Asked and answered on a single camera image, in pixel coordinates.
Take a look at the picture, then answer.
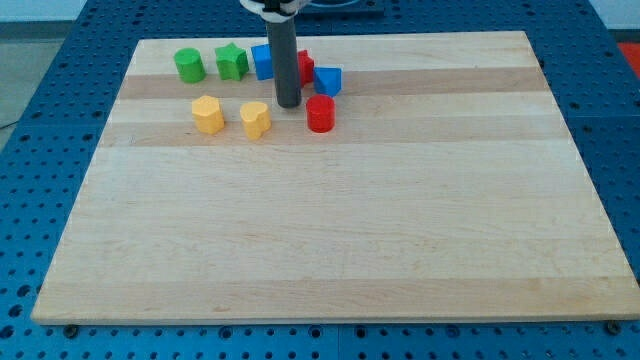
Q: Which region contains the green cylinder block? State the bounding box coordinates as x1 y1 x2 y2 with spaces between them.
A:
174 48 206 83

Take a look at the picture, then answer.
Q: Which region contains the blue cube block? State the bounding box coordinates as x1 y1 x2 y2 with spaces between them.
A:
251 44 274 81

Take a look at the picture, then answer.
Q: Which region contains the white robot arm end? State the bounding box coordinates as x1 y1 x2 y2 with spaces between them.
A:
240 0 310 23

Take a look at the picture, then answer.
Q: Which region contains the red star block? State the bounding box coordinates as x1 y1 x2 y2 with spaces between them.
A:
297 50 315 87

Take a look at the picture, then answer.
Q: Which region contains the wooden board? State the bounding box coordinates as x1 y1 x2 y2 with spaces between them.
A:
32 31 639 325

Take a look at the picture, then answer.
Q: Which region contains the yellow hexagon block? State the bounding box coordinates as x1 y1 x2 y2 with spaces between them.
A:
191 95 225 135

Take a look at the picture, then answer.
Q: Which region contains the yellow heart block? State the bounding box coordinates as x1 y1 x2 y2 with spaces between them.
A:
240 102 271 140

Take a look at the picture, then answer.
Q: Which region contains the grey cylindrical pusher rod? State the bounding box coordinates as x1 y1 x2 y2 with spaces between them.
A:
266 18 301 108

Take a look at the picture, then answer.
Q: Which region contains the red cylinder block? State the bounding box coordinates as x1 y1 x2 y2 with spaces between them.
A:
306 94 336 133

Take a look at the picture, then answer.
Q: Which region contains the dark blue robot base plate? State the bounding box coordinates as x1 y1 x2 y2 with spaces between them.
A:
299 0 385 17

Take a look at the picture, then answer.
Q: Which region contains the green star block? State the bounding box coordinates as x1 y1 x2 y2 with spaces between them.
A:
214 42 249 81

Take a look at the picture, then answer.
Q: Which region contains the blue triangle block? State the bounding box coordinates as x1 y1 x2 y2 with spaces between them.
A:
313 67 342 97

